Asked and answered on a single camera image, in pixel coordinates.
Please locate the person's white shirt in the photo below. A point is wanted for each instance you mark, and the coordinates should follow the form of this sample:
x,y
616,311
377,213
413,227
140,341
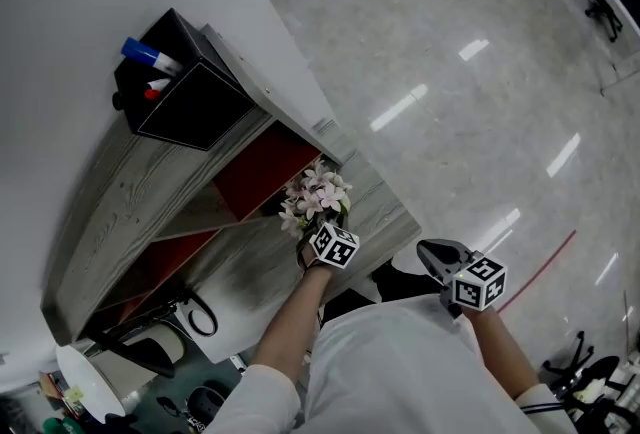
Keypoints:
x,y
400,372

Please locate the person's right forearm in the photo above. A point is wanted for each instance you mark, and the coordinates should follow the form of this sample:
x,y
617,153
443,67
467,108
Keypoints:
x,y
500,352

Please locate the white partition panel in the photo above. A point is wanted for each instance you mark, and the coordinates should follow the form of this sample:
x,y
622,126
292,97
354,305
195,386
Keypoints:
x,y
280,82

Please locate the black office chair base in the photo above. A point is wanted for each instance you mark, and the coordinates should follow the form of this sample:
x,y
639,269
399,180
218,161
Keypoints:
x,y
575,364
602,9

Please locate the person's dark trousers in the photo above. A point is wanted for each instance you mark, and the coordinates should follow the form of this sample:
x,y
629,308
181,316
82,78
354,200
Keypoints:
x,y
400,283

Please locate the black square pen holder box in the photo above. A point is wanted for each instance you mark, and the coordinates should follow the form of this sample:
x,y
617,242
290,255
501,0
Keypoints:
x,y
195,107

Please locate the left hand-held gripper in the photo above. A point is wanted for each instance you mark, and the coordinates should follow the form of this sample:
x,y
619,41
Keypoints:
x,y
335,247

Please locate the person's left forearm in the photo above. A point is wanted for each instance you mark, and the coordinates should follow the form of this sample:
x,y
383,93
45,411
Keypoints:
x,y
290,322

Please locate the yellow sticky note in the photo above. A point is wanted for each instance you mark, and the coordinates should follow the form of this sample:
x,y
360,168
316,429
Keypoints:
x,y
73,395

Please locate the pink artificial flowers bunch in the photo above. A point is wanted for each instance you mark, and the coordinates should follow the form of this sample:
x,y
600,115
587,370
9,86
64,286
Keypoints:
x,y
317,194

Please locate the red-capped white marker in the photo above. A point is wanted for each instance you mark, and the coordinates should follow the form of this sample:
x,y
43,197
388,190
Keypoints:
x,y
157,88

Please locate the grey wooden shelf unit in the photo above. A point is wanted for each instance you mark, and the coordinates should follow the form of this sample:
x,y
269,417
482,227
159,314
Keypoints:
x,y
125,187

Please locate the blue-capped white marker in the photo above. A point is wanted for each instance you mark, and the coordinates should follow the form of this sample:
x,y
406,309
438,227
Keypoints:
x,y
145,53

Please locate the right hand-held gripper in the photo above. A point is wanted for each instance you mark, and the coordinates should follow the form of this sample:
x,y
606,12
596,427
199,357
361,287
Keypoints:
x,y
477,284

